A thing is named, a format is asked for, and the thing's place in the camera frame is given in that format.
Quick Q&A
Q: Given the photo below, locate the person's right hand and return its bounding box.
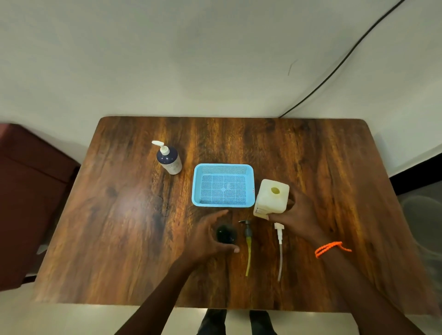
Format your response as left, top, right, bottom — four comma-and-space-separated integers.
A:
266, 186, 329, 248

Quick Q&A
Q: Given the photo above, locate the person's left hand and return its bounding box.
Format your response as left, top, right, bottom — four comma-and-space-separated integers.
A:
179, 209, 240, 268

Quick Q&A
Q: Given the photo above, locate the small teal translucent bottle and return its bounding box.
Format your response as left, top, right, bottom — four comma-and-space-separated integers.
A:
216, 225, 238, 245

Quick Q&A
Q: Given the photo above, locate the white pump head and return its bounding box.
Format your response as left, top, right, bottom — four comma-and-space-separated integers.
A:
274, 223, 285, 282

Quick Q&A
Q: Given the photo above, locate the large yellow soap bottle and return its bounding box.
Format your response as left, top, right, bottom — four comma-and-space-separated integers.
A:
253, 179, 290, 220

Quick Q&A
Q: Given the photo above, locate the dark teal pump head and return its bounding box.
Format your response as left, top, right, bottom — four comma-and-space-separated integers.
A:
238, 220, 253, 277

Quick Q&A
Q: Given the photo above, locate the small navy white pump bottle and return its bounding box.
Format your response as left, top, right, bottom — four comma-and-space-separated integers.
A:
151, 140, 183, 176

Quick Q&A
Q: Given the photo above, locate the person's right forearm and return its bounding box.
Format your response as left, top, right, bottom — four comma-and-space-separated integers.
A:
319, 247, 427, 335

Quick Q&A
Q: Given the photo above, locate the person's left forearm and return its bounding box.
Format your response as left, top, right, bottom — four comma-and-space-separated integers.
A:
116, 257, 198, 335

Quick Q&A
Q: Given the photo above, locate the blue plastic mesh basket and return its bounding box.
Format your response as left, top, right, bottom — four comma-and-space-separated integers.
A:
192, 163, 256, 208

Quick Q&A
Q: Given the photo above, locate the maroon upholstered seat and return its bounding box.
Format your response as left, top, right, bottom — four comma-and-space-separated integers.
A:
0, 123, 81, 292

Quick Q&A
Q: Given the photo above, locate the orange beaded bracelet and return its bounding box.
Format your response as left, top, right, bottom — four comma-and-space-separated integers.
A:
314, 241, 353, 259

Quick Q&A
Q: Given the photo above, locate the black door frame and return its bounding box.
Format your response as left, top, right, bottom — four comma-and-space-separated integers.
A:
388, 146, 442, 196

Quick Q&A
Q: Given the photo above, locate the long black wall cable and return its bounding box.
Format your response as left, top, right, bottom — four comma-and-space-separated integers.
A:
278, 0, 407, 119

